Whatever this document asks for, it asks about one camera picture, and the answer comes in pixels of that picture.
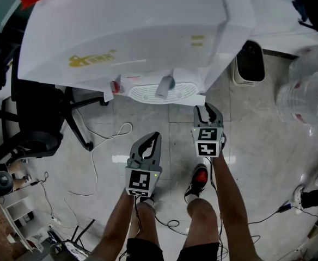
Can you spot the person's left leg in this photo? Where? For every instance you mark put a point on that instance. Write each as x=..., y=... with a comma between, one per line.
x=145, y=222

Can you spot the person's right forearm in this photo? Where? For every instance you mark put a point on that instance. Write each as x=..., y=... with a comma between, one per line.
x=229, y=200

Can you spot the white power strip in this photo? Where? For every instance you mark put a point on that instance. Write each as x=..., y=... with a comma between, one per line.
x=56, y=220

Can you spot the black mesh office chair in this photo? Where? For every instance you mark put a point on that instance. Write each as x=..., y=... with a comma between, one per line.
x=36, y=105

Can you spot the person's right red black shoe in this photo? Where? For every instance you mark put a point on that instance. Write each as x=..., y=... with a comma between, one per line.
x=200, y=177

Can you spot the white water dispenser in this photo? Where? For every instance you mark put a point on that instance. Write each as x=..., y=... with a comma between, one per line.
x=121, y=23

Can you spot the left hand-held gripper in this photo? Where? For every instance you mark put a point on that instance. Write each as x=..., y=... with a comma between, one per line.
x=140, y=181

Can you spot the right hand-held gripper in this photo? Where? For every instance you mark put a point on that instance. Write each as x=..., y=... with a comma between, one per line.
x=208, y=143

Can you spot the white trash bin black liner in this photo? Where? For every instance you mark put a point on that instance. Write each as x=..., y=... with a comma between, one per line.
x=250, y=61

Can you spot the person's left forearm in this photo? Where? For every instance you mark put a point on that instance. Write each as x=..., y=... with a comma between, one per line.
x=112, y=227

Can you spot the white drip tray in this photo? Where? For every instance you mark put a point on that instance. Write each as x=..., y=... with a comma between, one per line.
x=142, y=92

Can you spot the person's right leg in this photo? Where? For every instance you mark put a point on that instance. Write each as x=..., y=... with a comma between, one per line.
x=202, y=222

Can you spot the white shelf unit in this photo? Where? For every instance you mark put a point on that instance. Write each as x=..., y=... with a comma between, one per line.
x=20, y=208

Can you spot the empty clear water jug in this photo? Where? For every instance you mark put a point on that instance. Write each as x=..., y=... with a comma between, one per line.
x=303, y=102
x=311, y=61

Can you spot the person's black shorts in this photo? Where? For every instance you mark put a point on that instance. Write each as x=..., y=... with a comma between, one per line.
x=142, y=251

